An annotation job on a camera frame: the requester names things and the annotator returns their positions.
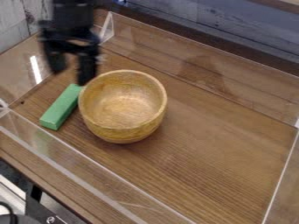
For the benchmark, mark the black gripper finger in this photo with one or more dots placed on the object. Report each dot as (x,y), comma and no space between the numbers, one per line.
(86,68)
(56,61)

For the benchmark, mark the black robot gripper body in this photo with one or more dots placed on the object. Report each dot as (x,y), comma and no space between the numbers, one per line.
(66,32)

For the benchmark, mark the green rectangular block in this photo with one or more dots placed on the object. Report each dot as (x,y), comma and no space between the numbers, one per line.
(58,111)

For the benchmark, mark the brown wooden bowl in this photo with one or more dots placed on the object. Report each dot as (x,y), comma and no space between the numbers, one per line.
(122,105)

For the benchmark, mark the clear acrylic corner bracket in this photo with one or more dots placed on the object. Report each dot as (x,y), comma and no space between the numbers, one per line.
(102,27)

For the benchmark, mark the clear acrylic tray wall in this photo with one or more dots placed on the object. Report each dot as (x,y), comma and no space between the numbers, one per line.
(218,165)

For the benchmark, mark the black table clamp bracket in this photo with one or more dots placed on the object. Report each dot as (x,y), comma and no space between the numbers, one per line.
(45,209)

